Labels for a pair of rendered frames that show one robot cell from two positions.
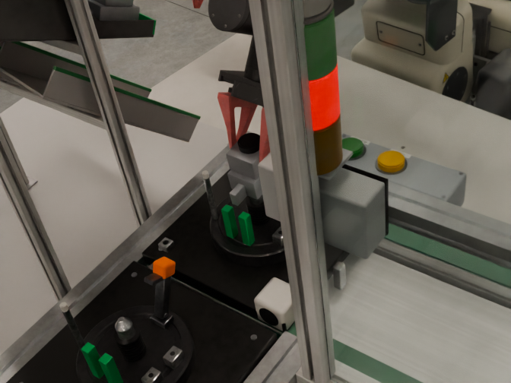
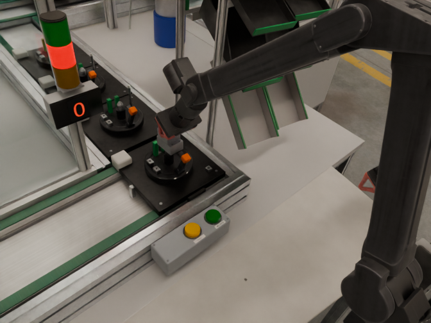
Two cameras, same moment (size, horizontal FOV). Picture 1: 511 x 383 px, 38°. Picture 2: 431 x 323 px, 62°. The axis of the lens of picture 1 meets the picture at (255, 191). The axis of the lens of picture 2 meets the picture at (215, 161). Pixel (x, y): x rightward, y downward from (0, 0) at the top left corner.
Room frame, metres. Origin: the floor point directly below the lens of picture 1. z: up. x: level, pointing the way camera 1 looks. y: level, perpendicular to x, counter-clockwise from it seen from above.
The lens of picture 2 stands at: (0.88, -0.73, 1.73)
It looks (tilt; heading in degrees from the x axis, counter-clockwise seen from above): 45 degrees down; 91
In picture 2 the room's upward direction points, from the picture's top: 7 degrees clockwise
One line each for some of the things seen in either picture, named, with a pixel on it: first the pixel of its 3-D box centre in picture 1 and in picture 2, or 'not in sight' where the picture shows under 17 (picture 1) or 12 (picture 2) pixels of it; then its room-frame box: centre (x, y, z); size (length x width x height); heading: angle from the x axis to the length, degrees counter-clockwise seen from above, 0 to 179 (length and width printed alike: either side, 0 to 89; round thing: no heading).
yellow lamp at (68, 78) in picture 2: not in sight; (66, 73); (0.52, -0.06, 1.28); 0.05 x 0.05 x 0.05
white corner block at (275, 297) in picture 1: (278, 304); (121, 161); (0.60, -0.01, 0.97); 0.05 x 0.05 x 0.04; 47
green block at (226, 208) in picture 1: (230, 221); not in sight; (0.71, 0.04, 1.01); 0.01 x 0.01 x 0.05; 47
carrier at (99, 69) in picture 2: not in sight; (83, 77); (0.37, 0.34, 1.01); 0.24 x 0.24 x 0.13; 47
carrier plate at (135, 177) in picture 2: (262, 233); (169, 168); (0.74, 0.00, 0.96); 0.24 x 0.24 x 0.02; 47
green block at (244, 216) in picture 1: (246, 229); (155, 149); (0.69, 0.02, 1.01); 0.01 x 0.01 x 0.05; 47
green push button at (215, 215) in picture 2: not in sight; (213, 216); (0.88, -0.16, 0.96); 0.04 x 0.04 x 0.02
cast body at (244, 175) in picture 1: (249, 165); (167, 134); (0.73, 0.00, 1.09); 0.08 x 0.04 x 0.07; 137
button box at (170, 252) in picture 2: not in sight; (192, 237); (0.84, -0.21, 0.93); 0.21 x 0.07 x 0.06; 47
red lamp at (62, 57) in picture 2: not in sight; (61, 52); (0.52, -0.06, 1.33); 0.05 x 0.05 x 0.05
